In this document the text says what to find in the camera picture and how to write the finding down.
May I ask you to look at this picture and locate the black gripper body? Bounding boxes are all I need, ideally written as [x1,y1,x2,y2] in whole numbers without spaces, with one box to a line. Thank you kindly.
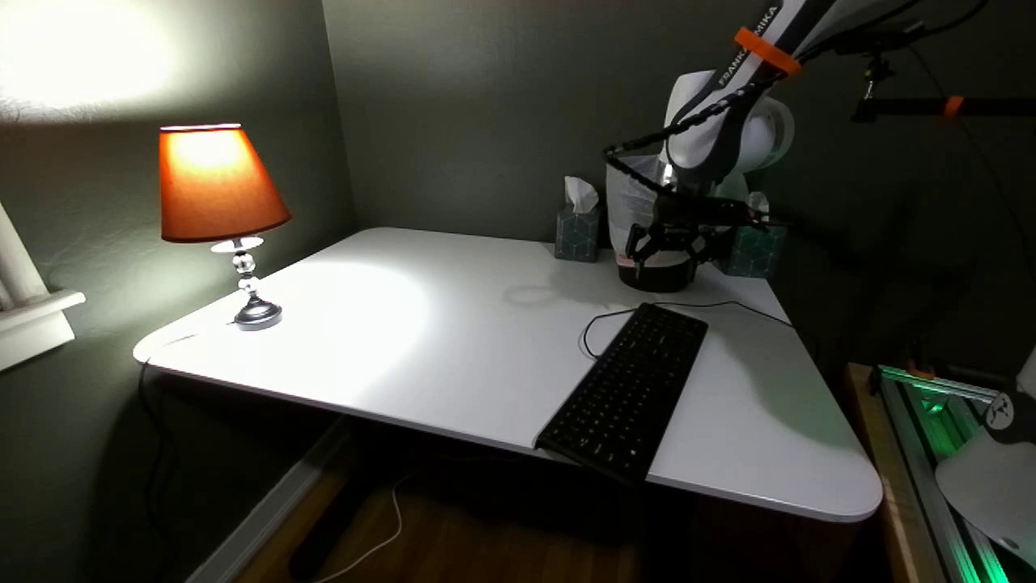
[648,180,776,243]

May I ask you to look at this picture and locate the black computer keyboard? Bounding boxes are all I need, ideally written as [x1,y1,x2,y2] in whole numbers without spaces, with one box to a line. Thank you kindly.
[532,301,712,485]

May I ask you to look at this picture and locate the dark round waste bin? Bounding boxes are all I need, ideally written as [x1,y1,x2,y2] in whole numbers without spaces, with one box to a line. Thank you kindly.
[614,252,707,295]

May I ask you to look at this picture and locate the white bin with liner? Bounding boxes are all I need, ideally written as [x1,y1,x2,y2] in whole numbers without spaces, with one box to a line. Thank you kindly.
[603,152,692,263]

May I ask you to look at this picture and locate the teal tissue box white tissue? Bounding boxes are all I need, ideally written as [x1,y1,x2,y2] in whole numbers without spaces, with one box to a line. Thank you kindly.
[555,170,605,264]

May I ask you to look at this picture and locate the wooden bench edge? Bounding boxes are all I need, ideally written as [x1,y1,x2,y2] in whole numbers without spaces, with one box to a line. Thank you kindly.
[844,359,924,583]

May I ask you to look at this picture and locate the orange shade table lamp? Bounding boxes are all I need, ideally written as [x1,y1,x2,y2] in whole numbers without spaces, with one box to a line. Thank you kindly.
[155,121,294,332]

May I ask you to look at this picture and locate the grey metal desk bar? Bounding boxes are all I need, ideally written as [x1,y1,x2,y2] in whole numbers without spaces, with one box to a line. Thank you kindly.
[184,427,350,583]

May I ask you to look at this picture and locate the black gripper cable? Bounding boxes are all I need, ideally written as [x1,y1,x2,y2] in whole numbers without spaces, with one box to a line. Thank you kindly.
[599,0,790,176]

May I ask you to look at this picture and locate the thin black keyboard cable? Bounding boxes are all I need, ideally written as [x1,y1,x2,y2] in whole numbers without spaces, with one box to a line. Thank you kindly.
[581,295,798,363]

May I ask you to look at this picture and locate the orange strap on arm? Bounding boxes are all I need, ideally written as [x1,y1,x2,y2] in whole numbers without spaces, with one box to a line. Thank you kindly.
[732,22,811,79]

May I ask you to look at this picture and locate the black camera boom rod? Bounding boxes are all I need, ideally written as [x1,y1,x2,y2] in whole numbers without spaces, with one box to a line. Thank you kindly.
[847,51,1036,125]

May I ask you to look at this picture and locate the green-lit aluminium rail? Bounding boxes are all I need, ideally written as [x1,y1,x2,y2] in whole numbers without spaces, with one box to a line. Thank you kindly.
[872,363,1020,583]

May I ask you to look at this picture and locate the white cable on floor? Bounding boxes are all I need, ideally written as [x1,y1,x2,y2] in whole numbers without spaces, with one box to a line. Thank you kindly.
[315,482,407,583]

